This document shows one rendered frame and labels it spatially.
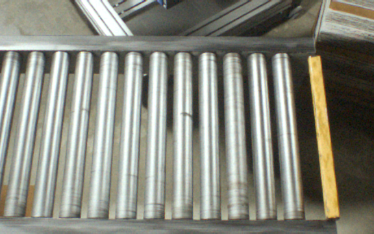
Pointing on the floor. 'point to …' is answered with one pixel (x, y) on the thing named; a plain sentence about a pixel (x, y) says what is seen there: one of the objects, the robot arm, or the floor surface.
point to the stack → (369, 71)
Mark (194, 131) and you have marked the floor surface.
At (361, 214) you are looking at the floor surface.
